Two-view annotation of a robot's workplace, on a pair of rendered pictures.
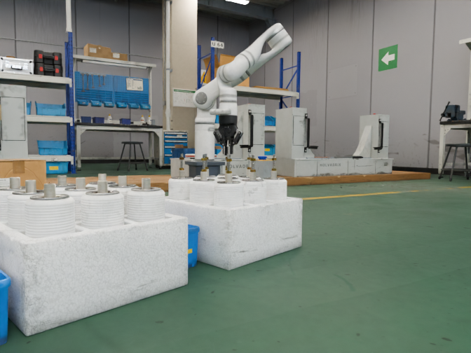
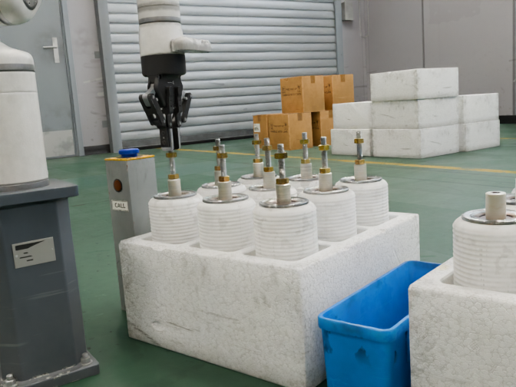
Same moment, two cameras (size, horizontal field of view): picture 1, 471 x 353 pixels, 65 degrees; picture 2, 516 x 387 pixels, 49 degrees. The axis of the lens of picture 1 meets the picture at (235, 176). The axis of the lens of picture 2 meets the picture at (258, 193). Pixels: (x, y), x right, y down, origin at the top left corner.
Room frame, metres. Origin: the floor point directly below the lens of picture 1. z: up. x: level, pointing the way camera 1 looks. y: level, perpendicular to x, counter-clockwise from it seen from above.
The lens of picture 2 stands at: (1.43, 1.03, 0.40)
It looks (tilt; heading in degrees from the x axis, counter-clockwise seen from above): 9 degrees down; 267
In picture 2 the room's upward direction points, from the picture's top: 4 degrees counter-clockwise
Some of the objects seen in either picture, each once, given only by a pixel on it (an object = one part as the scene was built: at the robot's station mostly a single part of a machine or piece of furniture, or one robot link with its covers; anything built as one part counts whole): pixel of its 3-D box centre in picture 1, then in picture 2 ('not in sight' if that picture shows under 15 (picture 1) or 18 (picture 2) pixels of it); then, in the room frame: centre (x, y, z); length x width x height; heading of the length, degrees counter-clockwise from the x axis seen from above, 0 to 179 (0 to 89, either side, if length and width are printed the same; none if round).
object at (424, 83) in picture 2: not in sight; (413, 84); (0.16, -2.63, 0.45); 0.39 x 0.39 x 0.18; 30
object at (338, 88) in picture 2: not in sight; (332, 92); (0.39, -4.10, 0.45); 0.30 x 0.24 x 0.30; 117
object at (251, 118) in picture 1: (219, 139); not in sight; (3.71, 0.17, 0.45); 0.82 x 0.57 x 0.74; 119
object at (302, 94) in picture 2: not in sight; (302, 94); (0.69, -3.91, 0.45); 0.30 x 0.24 x 0.30; 121
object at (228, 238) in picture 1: (227, 222); (275, 274); (1.35, 0.03, 0.09); 0.39 x 0.39 x 0.18; 47
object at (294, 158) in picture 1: (331, 142); not in sight; (4.44, -1.13, 0.45); 1.51 x 0.57 x 0.74; 119
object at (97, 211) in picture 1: (103, 231); not in sight; (0.87, 0.31, 0.16); 0.10 x 0.10 x 0.18
